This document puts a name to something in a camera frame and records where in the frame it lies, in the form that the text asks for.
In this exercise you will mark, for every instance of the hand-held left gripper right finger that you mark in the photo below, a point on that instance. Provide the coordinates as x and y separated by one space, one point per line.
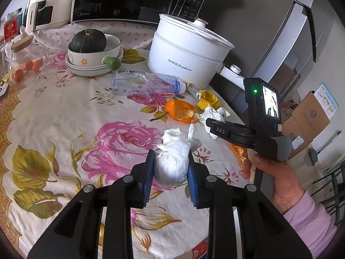
192 186

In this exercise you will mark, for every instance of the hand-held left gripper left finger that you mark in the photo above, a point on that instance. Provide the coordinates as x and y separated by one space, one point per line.
147 178

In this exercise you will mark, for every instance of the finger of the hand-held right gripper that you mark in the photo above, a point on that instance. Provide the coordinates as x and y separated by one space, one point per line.
223 130

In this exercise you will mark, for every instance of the white tissue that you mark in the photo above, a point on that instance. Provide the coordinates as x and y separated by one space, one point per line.
213 113

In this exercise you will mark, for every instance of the white tissue ball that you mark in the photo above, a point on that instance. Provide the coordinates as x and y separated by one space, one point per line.
172 162

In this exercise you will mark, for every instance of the person's right forearm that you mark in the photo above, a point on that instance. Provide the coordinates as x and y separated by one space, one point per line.
310 226

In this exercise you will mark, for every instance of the person's right hand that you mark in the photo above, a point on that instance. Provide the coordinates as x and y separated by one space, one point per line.
283 183

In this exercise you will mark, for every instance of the shiny orange wrapper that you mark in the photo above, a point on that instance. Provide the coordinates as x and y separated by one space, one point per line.
237 152

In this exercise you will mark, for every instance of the cardboard box with white label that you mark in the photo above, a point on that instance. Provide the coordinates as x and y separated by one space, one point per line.
296 135

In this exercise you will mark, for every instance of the yellow wrapper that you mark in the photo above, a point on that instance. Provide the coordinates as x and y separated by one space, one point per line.
207 99

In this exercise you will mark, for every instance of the plain cardboard box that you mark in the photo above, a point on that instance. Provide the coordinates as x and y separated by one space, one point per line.
312 113

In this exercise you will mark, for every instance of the clear plastic wrapper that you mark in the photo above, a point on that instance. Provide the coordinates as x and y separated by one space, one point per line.
194 91

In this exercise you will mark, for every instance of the orange peel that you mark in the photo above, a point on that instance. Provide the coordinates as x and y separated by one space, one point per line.
178 110

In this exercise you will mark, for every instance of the red instant noodle cup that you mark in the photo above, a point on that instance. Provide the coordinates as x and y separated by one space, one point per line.
198 251

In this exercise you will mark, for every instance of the blue and white leaflet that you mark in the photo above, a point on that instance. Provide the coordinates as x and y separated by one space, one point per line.
326 97

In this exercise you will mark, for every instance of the white electric cooking pot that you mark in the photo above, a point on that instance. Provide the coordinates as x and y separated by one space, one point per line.
183 59

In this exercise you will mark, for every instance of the clear plastic bottle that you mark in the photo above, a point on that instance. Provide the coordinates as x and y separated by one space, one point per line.
140 82

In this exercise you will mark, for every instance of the floral tablecloth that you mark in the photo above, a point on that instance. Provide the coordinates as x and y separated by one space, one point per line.
67 118

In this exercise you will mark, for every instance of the grey refrigerator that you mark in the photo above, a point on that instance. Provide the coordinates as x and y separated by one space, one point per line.
296 32

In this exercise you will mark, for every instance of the white plate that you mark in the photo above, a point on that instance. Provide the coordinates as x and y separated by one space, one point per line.
72 67
86 73

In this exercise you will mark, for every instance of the dark green squash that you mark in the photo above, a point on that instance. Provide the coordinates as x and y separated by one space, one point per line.
87 41

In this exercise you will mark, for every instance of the small orange tomato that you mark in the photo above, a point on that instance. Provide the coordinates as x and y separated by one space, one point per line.
27 65
18 75
36 65

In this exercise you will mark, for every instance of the black microwave oven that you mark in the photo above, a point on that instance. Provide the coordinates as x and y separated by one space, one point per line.
121 2

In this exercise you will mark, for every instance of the glass jar with wooden lid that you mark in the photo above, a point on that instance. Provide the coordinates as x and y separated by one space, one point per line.
27 51

